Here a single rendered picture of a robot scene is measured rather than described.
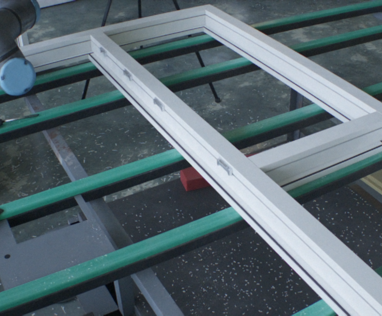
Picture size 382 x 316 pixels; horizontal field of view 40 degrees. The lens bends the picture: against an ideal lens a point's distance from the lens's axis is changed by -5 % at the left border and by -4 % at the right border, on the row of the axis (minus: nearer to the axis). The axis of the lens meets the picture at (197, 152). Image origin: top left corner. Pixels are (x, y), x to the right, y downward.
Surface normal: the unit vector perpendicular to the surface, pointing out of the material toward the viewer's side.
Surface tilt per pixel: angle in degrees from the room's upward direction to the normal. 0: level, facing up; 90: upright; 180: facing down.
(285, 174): 90
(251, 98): 0
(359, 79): 0
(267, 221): 90
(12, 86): 73
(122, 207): 0
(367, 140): 90
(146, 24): 90
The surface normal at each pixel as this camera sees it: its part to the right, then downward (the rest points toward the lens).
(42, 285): -0.01, -0.83
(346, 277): -0.87, 0.29
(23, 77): 0.50, 0.25
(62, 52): 0.50, 0.48
